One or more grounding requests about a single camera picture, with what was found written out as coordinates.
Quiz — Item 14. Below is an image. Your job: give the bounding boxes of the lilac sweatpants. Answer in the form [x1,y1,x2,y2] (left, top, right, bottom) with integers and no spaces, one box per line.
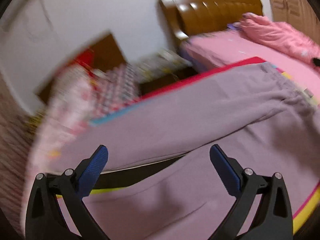
[47,62,320,240]

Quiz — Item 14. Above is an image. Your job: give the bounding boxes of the rainbow striped bed sheet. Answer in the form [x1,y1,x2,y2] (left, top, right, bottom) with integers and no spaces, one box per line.
[49,56,320,235]

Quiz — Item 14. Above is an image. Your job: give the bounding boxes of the brown patterned curtain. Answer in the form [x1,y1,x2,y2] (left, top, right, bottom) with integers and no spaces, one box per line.
[1,77,34,224]

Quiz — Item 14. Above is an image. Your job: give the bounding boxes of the floral pink white blanket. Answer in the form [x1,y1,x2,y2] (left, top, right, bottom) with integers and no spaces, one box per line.
[20,64,94,232]

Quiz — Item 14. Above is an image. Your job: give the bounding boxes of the plaid red white pillow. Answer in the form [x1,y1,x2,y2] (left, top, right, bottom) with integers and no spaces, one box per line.
[93,64,139,118]

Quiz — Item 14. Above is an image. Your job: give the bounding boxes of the dark brown wooden headboard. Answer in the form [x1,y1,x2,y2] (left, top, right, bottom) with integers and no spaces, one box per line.
[35,31,127,104]

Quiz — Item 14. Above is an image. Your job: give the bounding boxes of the pink bed sheet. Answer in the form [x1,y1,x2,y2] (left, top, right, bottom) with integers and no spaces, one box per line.
[180,30,319,98]

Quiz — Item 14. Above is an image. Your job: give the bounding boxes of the pink quilt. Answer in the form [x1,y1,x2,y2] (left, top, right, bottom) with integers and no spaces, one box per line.
[233,12,319,68]

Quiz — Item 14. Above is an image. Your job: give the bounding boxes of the cluttered nightstand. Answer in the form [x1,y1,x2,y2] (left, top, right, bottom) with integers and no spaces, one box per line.
[133,50,199,95]

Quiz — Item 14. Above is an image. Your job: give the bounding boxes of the light wooden wardrobe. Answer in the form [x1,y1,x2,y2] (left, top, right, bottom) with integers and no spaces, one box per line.
[270,0,320,43]

